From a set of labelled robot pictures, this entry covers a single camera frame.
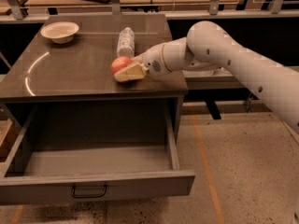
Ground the grey cabinet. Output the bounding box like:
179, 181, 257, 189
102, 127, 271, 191
1, 14, 187, 149

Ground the white plastic bottle lying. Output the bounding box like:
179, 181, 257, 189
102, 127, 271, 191
117, 27, 135, 58

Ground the grey open top drawer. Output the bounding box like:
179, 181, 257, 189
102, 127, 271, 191
0, 105, 194, 204

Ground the red apple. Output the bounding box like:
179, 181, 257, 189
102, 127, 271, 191
111, 56, 133, 75

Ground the black drawer handle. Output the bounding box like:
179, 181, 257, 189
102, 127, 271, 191
71, 185, 107, 199

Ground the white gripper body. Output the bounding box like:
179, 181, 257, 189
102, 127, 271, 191
141, 44, 166, 76

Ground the white bowl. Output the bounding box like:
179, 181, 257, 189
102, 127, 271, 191
41, 21, 79, 44

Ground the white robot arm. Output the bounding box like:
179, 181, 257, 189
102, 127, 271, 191
111, 21, 299, 133

